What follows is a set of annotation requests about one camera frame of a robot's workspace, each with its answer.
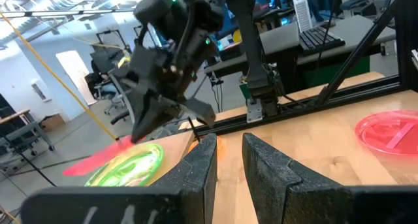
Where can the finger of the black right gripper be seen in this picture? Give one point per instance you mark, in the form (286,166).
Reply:
(202,111)
(150,116)

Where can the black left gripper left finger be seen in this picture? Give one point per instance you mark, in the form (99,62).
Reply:
(183,204)

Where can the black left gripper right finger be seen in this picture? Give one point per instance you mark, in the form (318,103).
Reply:
(294,198)

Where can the orange translucent plate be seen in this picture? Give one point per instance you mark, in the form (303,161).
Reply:
(219,145)

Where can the green translucent plate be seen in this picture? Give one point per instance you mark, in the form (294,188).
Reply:
(130,168)

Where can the red translucent plate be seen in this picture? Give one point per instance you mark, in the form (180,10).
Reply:
(94,160)
(388,132)

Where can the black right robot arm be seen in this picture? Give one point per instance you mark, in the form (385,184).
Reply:
(248,38)

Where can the person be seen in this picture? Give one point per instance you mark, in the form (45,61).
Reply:
(98,78)

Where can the white door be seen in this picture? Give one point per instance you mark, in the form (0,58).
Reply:
(76,75)

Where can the cardboard box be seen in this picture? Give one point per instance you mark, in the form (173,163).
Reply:
(52,122)

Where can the grey desk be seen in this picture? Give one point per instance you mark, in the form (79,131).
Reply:
(281,38)

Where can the black keyboard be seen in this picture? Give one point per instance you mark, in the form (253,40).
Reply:
(321,39)

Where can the white computer tower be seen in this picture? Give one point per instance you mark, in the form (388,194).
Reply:
(302,8)

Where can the black aluminium frame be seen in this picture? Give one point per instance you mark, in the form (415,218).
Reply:
(359,90)

